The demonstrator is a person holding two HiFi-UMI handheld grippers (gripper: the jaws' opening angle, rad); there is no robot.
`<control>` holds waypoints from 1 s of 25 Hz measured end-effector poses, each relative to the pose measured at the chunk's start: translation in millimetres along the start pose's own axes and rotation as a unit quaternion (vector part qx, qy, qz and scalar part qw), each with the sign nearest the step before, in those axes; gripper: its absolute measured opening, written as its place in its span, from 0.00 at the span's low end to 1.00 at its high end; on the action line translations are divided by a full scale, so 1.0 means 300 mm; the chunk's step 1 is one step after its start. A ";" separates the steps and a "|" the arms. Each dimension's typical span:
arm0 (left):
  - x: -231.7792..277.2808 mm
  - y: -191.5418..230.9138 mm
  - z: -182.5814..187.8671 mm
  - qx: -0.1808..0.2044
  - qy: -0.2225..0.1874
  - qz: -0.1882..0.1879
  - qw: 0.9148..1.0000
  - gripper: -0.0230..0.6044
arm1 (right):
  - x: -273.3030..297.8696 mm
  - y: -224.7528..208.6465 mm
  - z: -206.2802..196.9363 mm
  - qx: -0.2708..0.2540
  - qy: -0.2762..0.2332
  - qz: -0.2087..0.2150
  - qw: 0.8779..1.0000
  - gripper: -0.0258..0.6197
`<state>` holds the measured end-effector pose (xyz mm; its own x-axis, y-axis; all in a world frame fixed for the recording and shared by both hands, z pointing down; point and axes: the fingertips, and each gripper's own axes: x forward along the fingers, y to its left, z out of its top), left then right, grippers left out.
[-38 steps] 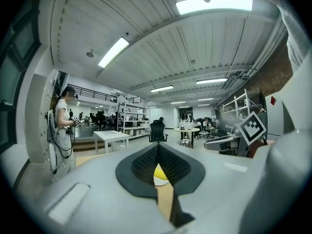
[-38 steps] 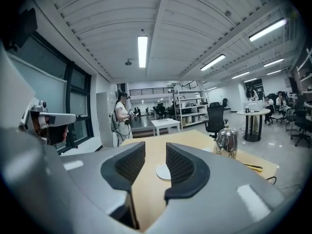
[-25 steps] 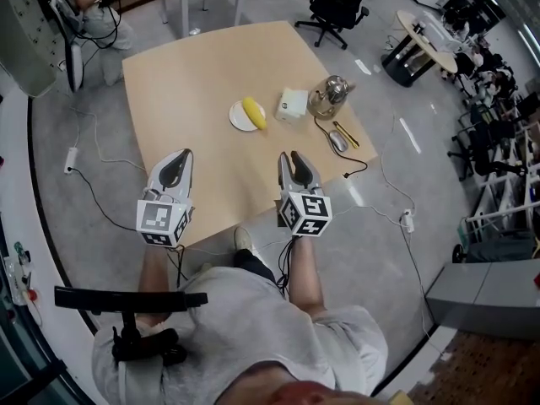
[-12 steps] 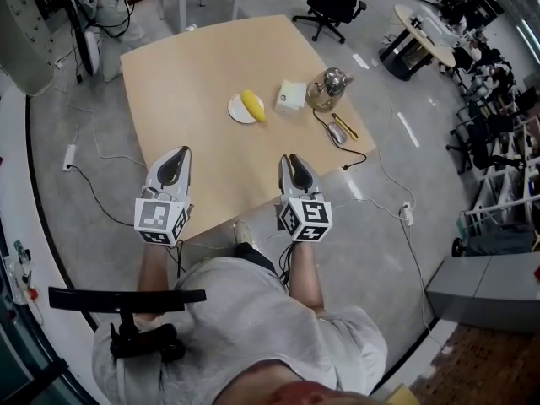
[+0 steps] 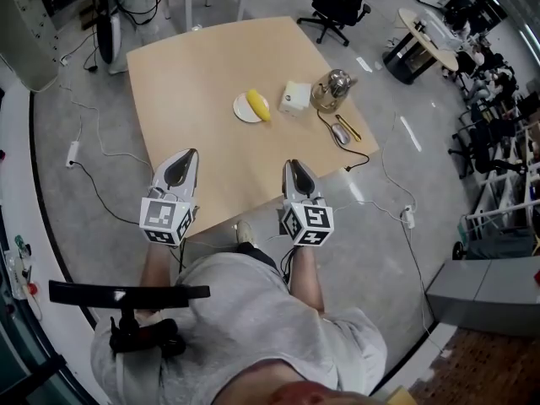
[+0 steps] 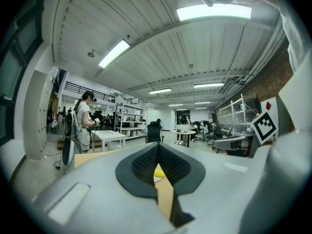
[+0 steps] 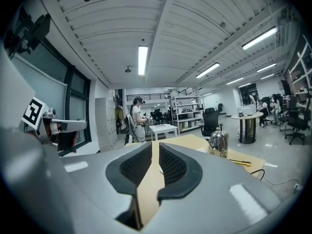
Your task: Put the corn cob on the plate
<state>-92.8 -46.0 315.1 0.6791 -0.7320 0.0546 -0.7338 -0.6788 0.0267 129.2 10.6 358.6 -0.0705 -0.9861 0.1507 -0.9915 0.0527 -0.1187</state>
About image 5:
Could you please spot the person's beige shoe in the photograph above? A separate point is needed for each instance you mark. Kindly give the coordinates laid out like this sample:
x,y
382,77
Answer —
x,y
246,231

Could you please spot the person's right forearm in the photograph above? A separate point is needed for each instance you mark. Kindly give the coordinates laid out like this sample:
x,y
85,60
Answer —
x,y
307,281

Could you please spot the yellow utility knife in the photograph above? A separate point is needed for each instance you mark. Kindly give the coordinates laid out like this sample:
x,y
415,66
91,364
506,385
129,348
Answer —
x,y
349,128

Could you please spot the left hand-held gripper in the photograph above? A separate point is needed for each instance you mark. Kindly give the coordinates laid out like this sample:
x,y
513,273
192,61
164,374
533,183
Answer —
x,y
162,219

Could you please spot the glass kettle with steel lid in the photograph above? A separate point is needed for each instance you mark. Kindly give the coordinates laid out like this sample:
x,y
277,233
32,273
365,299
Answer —
x,y
331,91

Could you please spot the white tissue box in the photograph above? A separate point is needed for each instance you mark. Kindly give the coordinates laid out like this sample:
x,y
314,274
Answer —
x,y
293,99

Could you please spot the black chest-mounted screen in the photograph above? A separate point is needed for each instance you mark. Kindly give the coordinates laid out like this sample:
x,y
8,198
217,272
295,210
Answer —
x,y
126,294

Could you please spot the yellow corn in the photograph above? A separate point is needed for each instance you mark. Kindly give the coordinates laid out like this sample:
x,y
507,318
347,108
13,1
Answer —
x,y
258,104

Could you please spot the round wooden table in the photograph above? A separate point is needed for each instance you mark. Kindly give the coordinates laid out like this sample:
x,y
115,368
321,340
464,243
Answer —
x,y
426,44

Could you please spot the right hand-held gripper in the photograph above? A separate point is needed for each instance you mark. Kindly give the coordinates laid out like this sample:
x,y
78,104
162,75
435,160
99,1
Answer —
x,y
310,224

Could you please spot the white power strip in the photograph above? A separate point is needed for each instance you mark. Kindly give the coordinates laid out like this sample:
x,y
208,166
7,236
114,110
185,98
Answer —
x,y
408,217
73,153

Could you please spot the white shelf rack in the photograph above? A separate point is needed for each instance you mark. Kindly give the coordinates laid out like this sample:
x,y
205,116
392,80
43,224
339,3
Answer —
x,y
506,192

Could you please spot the person's grey shirt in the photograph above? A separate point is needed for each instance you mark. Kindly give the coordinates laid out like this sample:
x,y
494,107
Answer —
x,y
253,314

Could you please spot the small red round object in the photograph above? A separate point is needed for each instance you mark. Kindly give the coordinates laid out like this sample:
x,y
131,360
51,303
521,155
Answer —
x,y
32,287

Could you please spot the person's left forearm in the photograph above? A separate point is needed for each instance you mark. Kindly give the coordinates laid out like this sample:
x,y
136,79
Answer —
x,y
154,268

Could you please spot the black chest mount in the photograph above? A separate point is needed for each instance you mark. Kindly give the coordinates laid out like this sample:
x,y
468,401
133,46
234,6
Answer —
x,y
139,338

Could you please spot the yellow cardboard sheet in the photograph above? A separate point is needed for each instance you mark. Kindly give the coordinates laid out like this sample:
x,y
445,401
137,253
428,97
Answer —
x,y
398,397

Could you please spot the grey computer mouse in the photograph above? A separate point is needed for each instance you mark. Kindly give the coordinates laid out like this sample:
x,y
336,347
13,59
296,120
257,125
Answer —
x,y
341,135

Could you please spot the white round plate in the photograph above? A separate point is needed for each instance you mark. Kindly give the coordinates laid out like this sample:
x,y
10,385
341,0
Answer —
x,y
242,110

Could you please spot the person's black trousers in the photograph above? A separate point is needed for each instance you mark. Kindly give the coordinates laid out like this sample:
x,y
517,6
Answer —
x,y
259,255

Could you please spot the beige partition panel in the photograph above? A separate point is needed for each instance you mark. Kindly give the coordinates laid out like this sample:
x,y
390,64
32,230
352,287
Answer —
x,y
21,32

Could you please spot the grey cabinet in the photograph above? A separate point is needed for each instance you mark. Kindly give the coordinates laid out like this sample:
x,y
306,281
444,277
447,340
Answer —
x,y
485,298

